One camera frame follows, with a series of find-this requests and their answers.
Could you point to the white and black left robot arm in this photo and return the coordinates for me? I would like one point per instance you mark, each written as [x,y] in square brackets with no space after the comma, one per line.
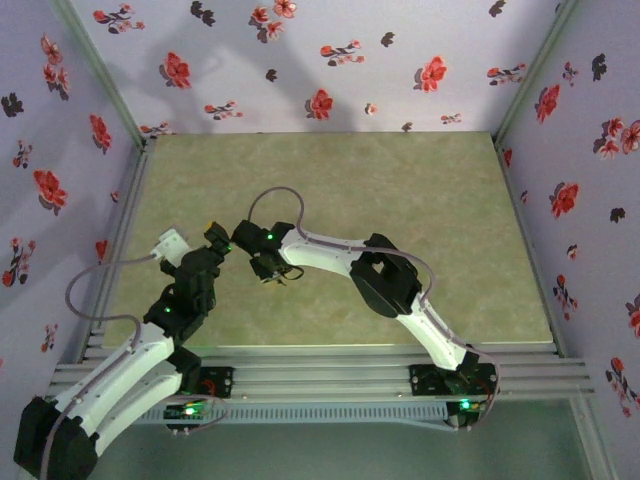
[120,365]

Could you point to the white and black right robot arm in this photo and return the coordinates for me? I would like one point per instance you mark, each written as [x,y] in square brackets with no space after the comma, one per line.
[320,250]

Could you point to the circuit board with green light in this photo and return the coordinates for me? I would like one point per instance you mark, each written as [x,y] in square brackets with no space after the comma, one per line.
[465,404]
[189,411]

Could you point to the aluminium side rail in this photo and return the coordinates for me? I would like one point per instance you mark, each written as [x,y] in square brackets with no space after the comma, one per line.
[527,240]
[117,240]

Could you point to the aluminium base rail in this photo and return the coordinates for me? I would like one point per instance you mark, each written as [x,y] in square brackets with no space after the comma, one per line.
[320,370]

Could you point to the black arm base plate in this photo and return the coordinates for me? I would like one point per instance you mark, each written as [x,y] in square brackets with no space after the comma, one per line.
[422,380]
[225,382]

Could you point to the aluminium frame post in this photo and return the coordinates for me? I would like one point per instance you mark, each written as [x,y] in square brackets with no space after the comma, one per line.
[530,75]
[107,90]

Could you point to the aluminium lower frame bar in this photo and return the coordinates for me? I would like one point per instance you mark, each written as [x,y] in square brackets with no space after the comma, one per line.
[592,440]

